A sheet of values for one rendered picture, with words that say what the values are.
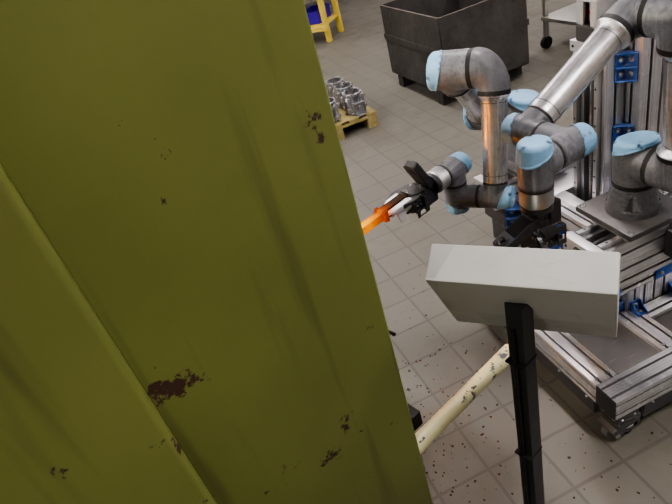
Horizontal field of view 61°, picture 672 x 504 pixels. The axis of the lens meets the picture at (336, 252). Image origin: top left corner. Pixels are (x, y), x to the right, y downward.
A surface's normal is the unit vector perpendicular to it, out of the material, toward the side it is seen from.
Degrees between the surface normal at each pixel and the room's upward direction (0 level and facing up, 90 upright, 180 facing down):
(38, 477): 90
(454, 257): 30
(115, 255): 90
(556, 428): 0
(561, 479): 0
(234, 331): 90
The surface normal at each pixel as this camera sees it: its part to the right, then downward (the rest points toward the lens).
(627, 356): -0.24, -0.80
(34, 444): 0.64, 0.30
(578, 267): -0.40, -0.39
